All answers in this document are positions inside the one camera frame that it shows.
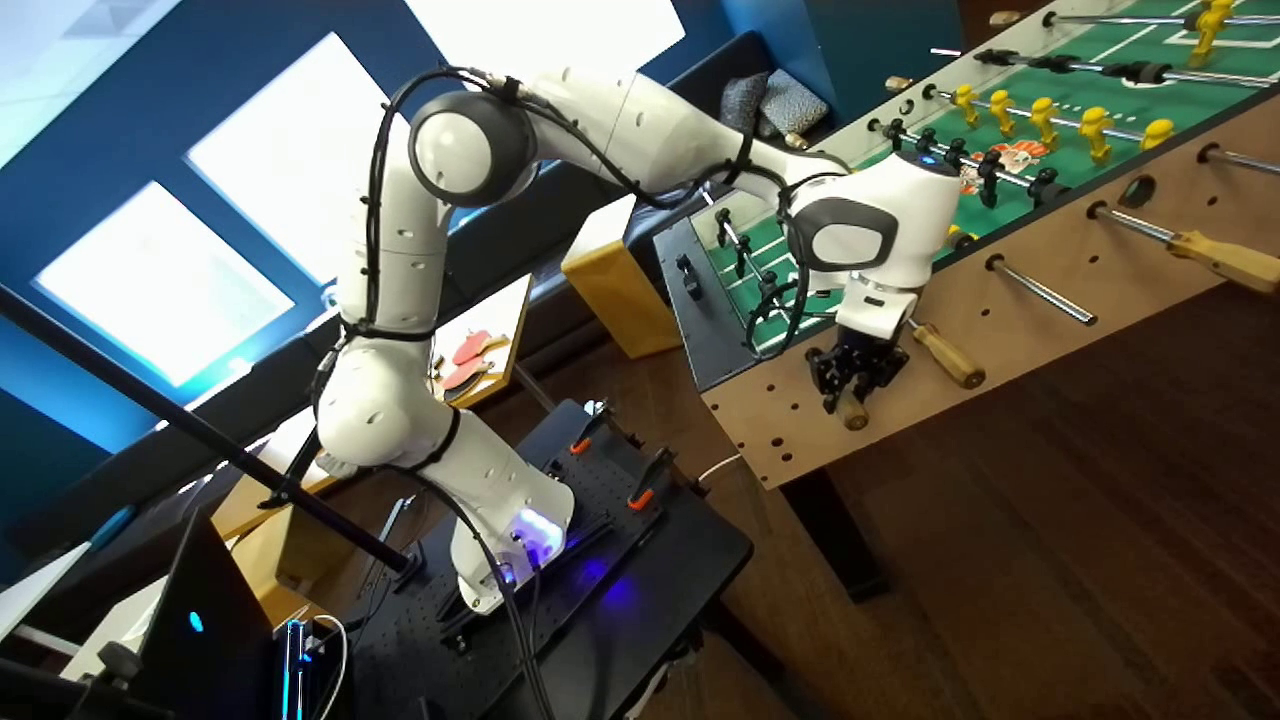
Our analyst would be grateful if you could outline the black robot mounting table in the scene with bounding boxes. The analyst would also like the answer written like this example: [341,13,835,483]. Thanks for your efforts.
[332,396,758,720]

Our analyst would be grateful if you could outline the bright window pane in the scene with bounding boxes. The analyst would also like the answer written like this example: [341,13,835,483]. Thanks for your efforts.
[405,0,692,87]
[28,177,300,392]
[185,26,406,293]

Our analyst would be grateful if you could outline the foosball table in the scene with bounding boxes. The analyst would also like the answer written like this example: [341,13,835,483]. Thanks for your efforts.
[646,0,1280,609]

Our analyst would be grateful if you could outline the black laptop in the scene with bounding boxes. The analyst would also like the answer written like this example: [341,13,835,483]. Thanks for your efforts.
[128,506,286,720]

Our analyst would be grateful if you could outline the dark couch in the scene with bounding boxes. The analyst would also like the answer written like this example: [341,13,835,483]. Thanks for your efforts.
[569,26,807,218]

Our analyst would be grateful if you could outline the grey pillow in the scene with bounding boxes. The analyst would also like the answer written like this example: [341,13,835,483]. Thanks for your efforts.
[713,63,775,136]

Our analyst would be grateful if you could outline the cardboard box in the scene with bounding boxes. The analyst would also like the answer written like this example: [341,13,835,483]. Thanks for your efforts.
[208,464,350,633]

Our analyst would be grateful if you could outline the rod with three black players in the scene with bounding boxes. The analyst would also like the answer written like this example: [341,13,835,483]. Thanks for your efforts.
[707,202,876,434]
[928,45,1280,97]

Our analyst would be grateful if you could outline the black score counter beads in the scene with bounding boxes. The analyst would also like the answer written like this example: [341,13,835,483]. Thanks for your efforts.
[666,249,715,325]

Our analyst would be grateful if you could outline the black diagonal stand pole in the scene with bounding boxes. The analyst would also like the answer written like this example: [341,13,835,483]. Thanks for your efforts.
[0,282,430,592]

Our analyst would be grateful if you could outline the white cable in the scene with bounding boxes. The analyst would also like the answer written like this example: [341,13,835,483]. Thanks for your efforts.
[686,444,750,492]

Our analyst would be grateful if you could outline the rod with two black players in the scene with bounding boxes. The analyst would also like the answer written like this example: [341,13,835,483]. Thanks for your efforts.
[903,310,990,396]

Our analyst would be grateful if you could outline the rod with five black players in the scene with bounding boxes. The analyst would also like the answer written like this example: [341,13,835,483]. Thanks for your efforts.
[868,111,1280,301]

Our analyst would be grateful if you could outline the orange handled clamp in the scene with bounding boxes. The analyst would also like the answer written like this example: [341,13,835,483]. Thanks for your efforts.
[558,396,608,469]
[618,444,679,519]

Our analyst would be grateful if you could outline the yellow wooden side table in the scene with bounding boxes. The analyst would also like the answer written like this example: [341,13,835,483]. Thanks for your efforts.
[554,196,684,364]

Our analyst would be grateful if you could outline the light pillow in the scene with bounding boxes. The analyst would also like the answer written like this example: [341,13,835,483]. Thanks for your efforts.
[757,63,835,138]

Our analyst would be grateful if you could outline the rod with three yellow players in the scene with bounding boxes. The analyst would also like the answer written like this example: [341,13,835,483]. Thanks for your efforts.
[936,215,1103,331]

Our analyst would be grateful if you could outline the rod with two yellow players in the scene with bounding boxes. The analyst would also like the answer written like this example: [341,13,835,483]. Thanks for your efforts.
[1040,5,1280,71]

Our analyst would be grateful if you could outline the red table tennis paddle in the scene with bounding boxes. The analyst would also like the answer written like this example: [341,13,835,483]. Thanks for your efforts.
[449,327,510,380]

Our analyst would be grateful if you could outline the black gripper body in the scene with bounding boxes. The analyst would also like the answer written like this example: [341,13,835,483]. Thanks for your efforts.
[820,327,909,382]

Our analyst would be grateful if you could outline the rod with five yellow players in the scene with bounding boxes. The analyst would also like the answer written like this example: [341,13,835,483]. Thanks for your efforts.
[920,78,1280,178]

